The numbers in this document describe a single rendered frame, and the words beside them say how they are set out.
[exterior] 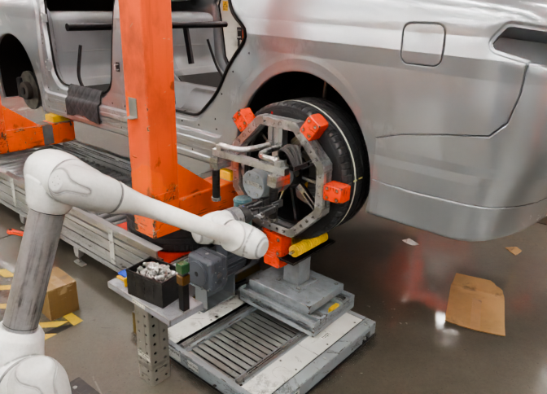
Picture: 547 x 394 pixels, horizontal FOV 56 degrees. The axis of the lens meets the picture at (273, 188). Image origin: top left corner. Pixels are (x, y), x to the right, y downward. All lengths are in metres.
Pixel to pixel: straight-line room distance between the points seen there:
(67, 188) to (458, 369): 1.96
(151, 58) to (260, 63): 0.52
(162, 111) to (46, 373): 1.24
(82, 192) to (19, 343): 0.53
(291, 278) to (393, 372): 0.66
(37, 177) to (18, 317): 0.42
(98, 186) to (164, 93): 0.99
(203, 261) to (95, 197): 1.18
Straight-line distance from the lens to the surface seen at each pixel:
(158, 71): 2.34
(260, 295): 2.75
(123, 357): 2.65
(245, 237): 1.71
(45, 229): 1.63
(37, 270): 1.67
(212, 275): 2.56
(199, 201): 2.64
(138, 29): 2.30
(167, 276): 2.11
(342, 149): 2.21
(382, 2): 2.13
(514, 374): 2.77
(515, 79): 1.95
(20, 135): 4.21
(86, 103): 3.82
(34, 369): 1.63
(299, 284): 2.68
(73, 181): 1.44
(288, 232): 2.37
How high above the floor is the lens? 1.60
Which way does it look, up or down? 20 degrees down
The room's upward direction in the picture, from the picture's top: 2 degrees clockwise
